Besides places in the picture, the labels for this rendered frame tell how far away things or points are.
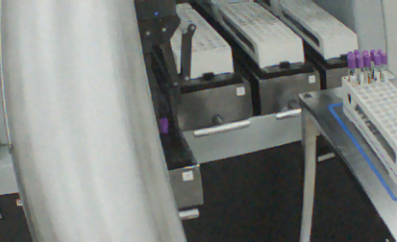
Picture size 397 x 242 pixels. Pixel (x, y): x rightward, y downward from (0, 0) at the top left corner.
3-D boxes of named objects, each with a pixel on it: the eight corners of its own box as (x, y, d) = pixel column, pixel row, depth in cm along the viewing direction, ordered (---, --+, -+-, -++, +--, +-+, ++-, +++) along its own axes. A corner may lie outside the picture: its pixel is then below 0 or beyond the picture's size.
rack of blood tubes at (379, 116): (341, 109, 111) (340, 77, 109) (381, 101, 113) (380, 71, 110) (399, 189, 85) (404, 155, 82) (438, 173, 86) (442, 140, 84)
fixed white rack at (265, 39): (219, 28, 158) (216, 6, 155) (260, 24, 159) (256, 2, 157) (261, 74, 132) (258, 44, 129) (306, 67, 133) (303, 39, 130)
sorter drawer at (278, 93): (182, 16, 191) (179, -10, 187) (229, 11, 194) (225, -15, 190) (267, 127, 127) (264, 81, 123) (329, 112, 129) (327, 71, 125)
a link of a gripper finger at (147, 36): (153, 29, 105) (144, 30, 105) (152, 95, 110) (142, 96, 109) (149, 22, 108) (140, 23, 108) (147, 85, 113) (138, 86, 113)
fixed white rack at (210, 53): (153, 39, 155) (151, 16, 152) (196, 32, 157) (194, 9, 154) (181, 88, 129) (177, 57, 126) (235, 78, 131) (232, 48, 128)
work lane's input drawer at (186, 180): (84, 68, 164) (81, 36, 160) (136, 56, 167) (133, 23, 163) (124, 232, 100) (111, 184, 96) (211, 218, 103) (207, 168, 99)
